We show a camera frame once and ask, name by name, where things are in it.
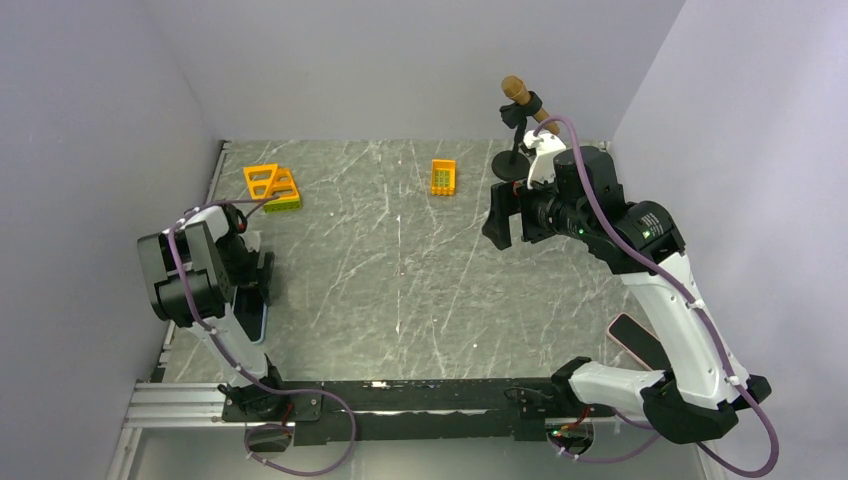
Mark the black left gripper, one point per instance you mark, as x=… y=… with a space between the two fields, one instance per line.
x=251 y=277

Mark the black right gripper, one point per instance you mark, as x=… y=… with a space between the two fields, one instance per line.
x=507 y=199

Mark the pink cased phone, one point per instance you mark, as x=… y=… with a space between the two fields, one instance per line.
x=643 y=346

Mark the light blue phone case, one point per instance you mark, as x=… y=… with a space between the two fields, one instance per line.
x=250 y=309

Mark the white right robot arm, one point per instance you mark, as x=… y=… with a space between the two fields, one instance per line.
x=698 y=396

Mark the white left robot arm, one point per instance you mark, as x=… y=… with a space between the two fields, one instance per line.
x=210 y=275

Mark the black microphone stand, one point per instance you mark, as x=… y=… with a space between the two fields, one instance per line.
x=511 y=165

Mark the orange toy window block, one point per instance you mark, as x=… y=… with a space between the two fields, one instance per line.
x=443 y=177

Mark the brown wooden microphone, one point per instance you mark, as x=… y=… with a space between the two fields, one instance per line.
x=524 y=102

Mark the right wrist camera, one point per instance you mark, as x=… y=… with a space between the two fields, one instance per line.
x=546 y=146

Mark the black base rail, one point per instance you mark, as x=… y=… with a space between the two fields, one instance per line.
x=523 y=409

